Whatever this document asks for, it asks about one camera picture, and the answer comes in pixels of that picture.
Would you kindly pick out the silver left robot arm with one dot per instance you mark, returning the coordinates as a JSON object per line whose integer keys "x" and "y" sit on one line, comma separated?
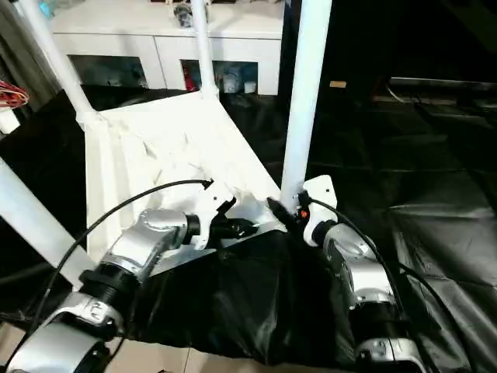
{"x": 132, "y": 256}

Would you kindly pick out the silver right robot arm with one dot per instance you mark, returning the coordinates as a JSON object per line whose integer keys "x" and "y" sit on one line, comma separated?
{"x": 357, "y": 264}

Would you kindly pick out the black plastic mat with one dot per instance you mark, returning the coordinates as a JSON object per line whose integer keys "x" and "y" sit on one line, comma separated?
{"x": 256, "y": 303}

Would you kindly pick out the small tan tag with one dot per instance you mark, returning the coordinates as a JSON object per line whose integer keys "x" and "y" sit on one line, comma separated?
{"x": 338, "y": 84}

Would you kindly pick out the small red bottle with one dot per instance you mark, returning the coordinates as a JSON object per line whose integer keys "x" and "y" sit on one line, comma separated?
{"x": 187, "y": 79}

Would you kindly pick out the grey crumpled bundle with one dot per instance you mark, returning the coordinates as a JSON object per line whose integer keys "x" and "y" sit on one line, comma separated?
{"x": 183, "y": 12}

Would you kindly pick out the white cabinet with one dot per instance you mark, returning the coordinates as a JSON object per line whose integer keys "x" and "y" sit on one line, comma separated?
{"x": 155, "y": 39}

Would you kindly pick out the white plastic table leg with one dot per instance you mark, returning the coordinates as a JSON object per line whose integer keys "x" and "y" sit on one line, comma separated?
{"x": 35, "y": 217}
{"x": 203, "y": 47}
{"x": 58, "y": 62}
{"x": 307, "y": 93}

